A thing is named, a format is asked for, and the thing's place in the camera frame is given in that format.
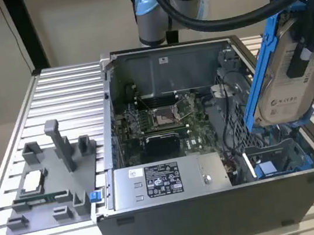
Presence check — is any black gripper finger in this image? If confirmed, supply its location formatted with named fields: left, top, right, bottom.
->
left=282, top=40, right=314, bottom=80

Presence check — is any hard disk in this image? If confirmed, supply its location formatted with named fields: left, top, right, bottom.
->
left=228, top=0, right=314, bottom=136

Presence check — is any grey metal disk bay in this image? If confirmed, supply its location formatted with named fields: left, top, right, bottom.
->
left=199, top=55, right=314, bottom=188

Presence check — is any blue carrier in bay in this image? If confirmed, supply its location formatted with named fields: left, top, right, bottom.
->
left=253, top=161, right=280, bottom=181

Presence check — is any green motherboard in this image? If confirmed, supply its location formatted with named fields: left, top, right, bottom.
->
left=111, top=85, right=223, bottom=170

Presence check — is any metal socket cover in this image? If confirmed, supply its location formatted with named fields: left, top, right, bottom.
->
left=171, top=92, right=199, bottom=122

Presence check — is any CPU socket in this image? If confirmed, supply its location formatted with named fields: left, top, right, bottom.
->
left=151, top=106, right=177, bottom=130

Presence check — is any black graphics card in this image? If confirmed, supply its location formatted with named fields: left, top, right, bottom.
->
left=143, top=130, right=182, bottom=158

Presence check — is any black open PC case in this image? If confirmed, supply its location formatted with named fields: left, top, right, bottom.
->
left=72, top=22, right=314, bottom=235

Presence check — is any silver power supply unit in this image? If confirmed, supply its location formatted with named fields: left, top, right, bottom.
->
left=107, top=151, right=234, bottom=213

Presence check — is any blue case latch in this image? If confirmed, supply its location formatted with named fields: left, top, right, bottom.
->
left=88, top=190, right=103, bottom=204

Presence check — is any grey parts rack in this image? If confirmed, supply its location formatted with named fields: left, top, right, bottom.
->
left=0, top=113, right=110, bottom=235

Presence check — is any green RAM stick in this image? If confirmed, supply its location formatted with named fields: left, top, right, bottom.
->
left=13, top=189, right=71, bottom=206

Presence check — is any silver CPU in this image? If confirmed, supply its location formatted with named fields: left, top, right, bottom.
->
left=19, top=171, right=45, bottom=193

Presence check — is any red power wire bundle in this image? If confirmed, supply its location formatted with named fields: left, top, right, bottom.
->
left=222, top=154, right=243, bottom=177

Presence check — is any black metal post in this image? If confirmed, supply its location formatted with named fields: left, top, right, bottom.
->
left=4, top=0, right=51, bottom=75

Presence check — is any thin black wall cable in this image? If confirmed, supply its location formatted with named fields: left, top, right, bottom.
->
left=0, top=0, right=33, bottom=76

